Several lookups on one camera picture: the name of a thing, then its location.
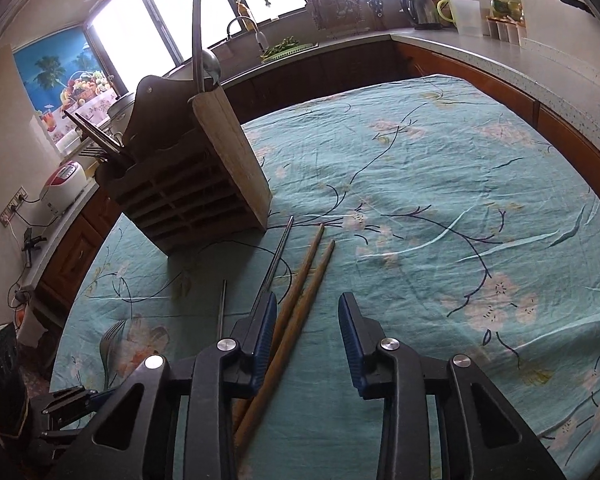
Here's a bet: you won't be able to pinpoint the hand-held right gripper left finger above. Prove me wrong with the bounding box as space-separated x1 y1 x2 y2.
50 291 279 480

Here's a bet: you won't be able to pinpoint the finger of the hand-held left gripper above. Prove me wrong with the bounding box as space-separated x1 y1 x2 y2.
41 386 115 417
30 425 88 461

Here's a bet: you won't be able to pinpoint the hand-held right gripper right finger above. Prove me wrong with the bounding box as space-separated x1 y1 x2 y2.
337 291 569 480

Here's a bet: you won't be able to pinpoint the brown wooden chopstick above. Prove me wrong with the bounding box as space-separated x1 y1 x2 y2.
234 239 337 456
231 223 327 433

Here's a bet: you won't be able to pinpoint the metal chopstick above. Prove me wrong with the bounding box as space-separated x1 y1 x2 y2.
217 279 228 340
251 215 296 315
191 0 206 96

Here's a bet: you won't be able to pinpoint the wooden utensil holder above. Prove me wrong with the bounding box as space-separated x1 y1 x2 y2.
95 74 273 256

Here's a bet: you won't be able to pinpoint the small black tripod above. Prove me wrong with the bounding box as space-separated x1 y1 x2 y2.
21 227 47 266

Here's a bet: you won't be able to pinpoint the red white rice cooker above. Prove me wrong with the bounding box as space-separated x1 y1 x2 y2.
39 160 88 216

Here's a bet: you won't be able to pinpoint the wooden base cabinets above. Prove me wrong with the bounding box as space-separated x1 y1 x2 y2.
35 40 600 311

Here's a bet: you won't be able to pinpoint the green vegetables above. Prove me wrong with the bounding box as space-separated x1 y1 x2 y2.
260 36 303 63

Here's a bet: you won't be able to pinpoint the chrome faucet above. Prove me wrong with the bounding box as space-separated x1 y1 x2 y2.
226 16 268 53

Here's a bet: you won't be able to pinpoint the knife block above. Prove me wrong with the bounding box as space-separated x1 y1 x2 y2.
365 0 387 31

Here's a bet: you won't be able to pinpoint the dish rack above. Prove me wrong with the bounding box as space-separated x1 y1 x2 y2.
302 0 361 31

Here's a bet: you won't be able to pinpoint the steel electric kettle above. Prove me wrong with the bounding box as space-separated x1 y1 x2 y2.
399 0 443 30

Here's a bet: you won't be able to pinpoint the large kitchen window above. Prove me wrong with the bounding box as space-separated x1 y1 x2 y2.
87 0 421 76

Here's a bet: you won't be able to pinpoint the white spice jars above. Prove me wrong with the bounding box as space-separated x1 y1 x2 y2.
486 16 527 43

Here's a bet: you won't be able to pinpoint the yellow condiment bottles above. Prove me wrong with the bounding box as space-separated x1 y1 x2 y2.
490 0 523 18

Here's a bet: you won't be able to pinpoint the black wok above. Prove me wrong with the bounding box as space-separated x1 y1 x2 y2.
557 0 600 16

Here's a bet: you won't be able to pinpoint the white wall outlet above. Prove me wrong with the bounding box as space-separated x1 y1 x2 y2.
0 187 28 223

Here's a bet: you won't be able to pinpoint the tropical fruit wall poster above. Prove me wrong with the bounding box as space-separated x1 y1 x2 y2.
12 27 118 143

